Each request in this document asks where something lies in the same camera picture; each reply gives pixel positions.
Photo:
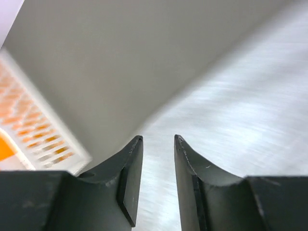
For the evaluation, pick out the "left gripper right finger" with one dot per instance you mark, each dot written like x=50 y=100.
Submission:
x=212 y=199

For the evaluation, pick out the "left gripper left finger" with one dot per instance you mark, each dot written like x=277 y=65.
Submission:
x=104 y=198

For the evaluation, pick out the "grey t shirt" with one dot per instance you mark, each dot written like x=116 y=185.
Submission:
x=249 y=116

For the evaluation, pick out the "white file organizer basket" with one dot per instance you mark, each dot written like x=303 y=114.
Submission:
x=41 y=138

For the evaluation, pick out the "orange plastic folder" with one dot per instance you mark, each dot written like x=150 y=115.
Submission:
x=7 y=146

